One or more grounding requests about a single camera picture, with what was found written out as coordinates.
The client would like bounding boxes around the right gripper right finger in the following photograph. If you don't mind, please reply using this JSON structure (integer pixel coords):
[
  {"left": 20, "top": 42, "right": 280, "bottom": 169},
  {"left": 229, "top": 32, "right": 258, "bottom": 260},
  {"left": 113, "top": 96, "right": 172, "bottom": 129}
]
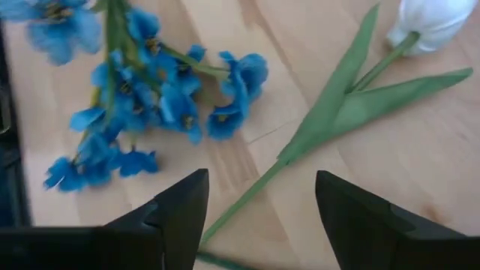
[{"left": 315, "top": 170, "right": 466, "bottom": 270}]

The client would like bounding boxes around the blue artificial flower bunch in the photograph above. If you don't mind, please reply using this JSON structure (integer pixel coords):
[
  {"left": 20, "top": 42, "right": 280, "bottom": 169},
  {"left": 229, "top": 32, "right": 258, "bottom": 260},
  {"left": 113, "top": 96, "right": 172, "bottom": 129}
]
[{"left": 0, "top": 0, "right": 270, "bottom": 193}]

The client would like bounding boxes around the white artificial tulip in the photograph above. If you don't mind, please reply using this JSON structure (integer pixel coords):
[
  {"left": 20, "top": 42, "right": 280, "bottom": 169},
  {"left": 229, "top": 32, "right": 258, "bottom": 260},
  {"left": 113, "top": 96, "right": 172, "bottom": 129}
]
[{"left": 198, "top": 0, "right": 478, "bottom": 251}]

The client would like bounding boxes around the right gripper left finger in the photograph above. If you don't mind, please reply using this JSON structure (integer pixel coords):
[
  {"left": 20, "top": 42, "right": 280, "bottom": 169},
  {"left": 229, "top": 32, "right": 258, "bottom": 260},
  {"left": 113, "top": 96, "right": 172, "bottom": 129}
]
[{"left": 104, "top": 168, "right": 210, "bottom": 270}]

